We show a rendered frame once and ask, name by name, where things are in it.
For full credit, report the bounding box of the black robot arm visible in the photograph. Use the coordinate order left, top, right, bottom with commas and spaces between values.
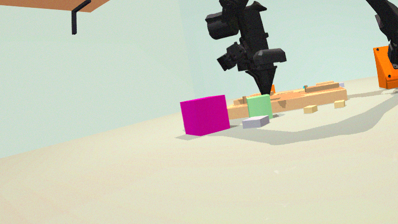
205, 0, 398, 71

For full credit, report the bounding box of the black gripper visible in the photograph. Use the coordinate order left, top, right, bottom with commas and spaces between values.
237, 29, 287, 95

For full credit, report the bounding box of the magenta cube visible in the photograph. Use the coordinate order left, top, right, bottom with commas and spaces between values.
180, 95, 230, 136

